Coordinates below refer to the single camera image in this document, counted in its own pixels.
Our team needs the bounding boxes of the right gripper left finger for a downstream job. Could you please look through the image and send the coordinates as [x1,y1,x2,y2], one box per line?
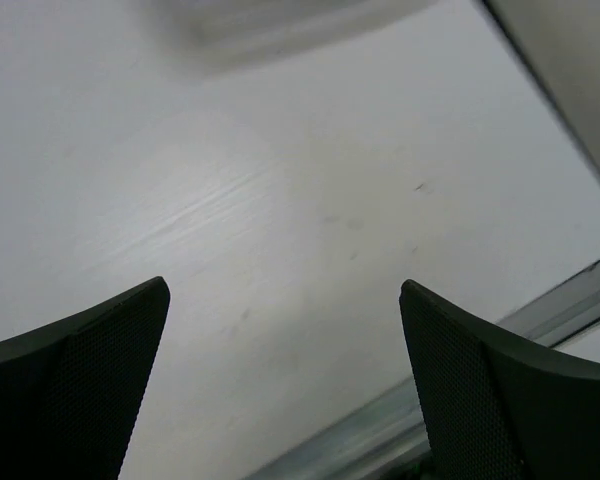
[0,277,170,479]

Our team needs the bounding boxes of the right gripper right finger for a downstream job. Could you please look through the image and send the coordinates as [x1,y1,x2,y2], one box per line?
[400,280,600,479]

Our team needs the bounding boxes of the front aluminium table rail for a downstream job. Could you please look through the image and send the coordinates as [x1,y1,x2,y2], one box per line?
[256,260,600,479]

